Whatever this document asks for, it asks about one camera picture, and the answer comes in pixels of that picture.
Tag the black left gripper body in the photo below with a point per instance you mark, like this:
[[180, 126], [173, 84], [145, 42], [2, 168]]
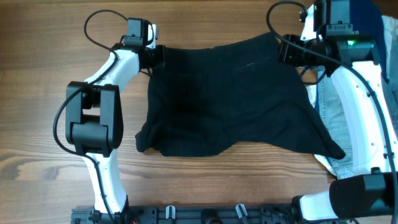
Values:
[[157, 55]]

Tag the dark blue garment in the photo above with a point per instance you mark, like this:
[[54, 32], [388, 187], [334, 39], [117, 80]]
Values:
[[366, 19]]

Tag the white garment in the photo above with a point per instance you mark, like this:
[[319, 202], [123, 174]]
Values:
[[311, 93]]

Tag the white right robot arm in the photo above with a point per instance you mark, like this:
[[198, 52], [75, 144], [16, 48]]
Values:
[[352, 61]]

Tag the black shorts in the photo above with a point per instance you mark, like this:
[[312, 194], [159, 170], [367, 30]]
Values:
[[201, 102]]

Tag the light blue denim shorts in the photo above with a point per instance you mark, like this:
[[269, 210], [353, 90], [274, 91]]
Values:
[[329, 107]]

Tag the black metal base rail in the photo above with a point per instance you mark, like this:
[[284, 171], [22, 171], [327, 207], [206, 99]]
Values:
[[262, 214]]

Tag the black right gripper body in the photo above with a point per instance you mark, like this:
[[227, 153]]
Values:
[[295, 55]]

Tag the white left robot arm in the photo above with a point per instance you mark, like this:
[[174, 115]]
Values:
[[94, 126]]

